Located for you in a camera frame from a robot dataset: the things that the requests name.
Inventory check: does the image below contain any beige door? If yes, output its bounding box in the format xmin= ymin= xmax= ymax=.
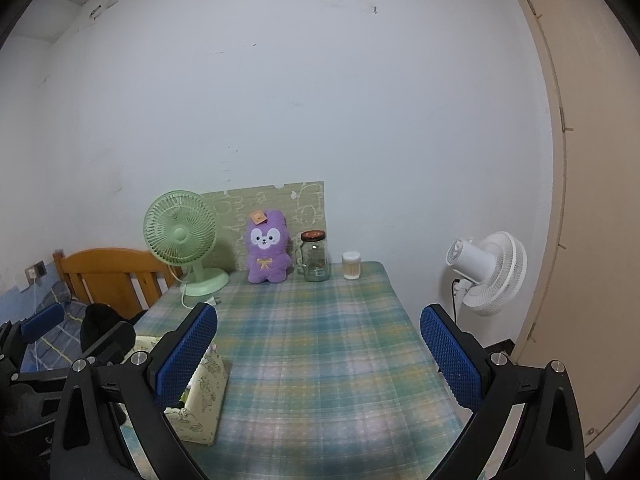
xmin=507 ymin=0 xmax=640 ymax=466

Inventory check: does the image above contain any glass jar with handle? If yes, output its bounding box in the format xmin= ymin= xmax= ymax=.
xmin=296 ymin=230 xmax=331 ymax=282

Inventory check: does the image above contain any purple plush toy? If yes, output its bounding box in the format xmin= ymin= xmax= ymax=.
xmin=246 ymin=209 xmax=293 ymax=285

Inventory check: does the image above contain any green patterned board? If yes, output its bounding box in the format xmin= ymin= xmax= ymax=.
xmin=202 ymin=181 xmax=325 ymax=273

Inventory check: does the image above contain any white standing fan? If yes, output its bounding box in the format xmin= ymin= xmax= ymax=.
xmin=445 ymin=231 xmax=528 ymax=321

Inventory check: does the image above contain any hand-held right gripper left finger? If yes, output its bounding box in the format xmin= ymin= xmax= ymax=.
xmin=49 ymin=302 xmax=219 ymax=480

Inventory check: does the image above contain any plaid tablecloth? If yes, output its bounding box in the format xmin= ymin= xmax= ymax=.
xmin=120 ymin=260 xmax=466 ymax=480

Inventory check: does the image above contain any green desk fan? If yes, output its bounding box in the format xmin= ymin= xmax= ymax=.
xmin=143 ymin=190 xmax=230 ymax=297

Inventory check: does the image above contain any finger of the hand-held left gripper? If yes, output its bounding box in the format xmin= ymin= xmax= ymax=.
xmin=10 ymin=303 xmax=66 ymax=346
xmin=75 ymin=321 xmax=137 ymax=368

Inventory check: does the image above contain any yellow patterned storage box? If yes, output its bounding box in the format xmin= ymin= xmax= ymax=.
xmin=120 ymin=334 xmax=232 ymax=446

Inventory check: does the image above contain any green fan power cord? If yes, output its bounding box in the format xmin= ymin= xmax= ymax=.
xmin=180 ymin=282 xmax=223 ymax=308

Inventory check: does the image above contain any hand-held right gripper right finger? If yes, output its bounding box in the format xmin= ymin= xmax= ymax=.
xmin=420 ymin=303 xmax=587 ymax=480

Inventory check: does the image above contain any plaid bedding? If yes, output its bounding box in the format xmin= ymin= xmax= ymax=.
xmin=20 ymin=280 xmax=96 ymax=371

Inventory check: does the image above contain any black cloth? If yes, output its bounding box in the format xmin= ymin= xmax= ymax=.
xmin=81 ymin=303 xmax=136 ymax=356

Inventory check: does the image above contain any wooden chair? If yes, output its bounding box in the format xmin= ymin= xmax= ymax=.
xmin=53 ymin=248 xmax=183 ymax=321

